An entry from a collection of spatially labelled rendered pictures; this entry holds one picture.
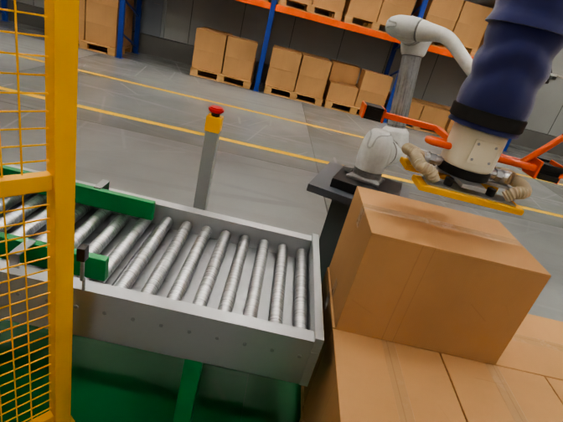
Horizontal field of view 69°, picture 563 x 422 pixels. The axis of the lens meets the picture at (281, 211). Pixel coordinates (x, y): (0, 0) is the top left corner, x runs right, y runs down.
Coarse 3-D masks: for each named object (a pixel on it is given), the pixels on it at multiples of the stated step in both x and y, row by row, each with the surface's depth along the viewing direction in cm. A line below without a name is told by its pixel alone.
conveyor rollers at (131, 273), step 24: (24, 216) 164; (96, 216) 172; (120, 216) 176; (96, 240) 157; (240, 240) 183; (264, 240) 187; (144, 264) 154; (168, 264) 156; (192, 264) 158; (216, 264) 162; (240, 264) 166; (264, 264) 171; (144, 288) 140
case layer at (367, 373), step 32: (544, 320) 183; (320, 352) 155; (352, 352) 136; (384, 352) 140; (416, 352) 144; (512, 352) 157; (544, 352) 162; (320, 384) 143; (352, 384) 124; (384, 384) 127; (416, 384) 130; (448, 384) 133; (480, 384) 137; (512, 384) 140; (544, 384) 144; (320, 416) 133; (352, 416) 113; (384, 416) 116; (416, 416) 119; (448, 416) 121; (480, 416) 124; (512, 416) 127; (544, 416) 131
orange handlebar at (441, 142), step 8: (392, 120) 156; (400, 120) 156; (408, 120) 156; (416, 120) 157; (424, 128) 157; (432, 128) 156; (440, 128) 152; (432, 136) 134; (432, 144) 131; (440, 144) 131; (448, 144) 131; (504, 160) 132; (512, 160) 132; (528, 168) 133
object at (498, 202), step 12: (420, 180) 129; (444, 180) 129; (432, 192) 126; (444, 192) 125; (456, 192) 127; (468, 192) 128; (492, 192) 128; (480, 204) 126; (492, 204) 126; (504, 204) 127; (516, 204) 130
